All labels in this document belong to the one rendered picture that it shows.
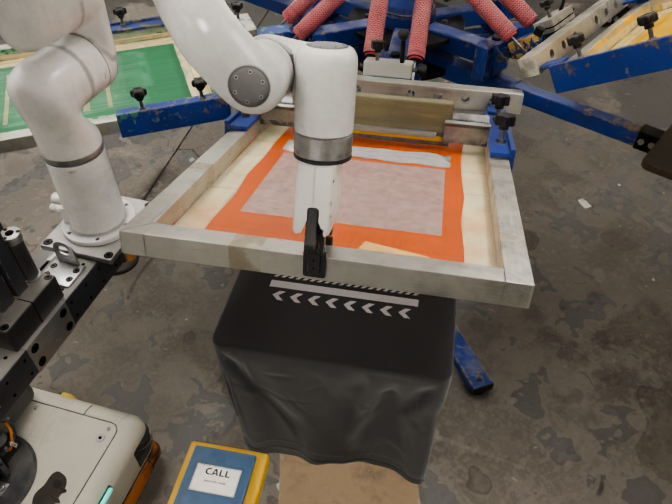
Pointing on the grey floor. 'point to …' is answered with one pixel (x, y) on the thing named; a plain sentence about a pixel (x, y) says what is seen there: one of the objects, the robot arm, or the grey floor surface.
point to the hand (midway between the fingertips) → (318, 256)
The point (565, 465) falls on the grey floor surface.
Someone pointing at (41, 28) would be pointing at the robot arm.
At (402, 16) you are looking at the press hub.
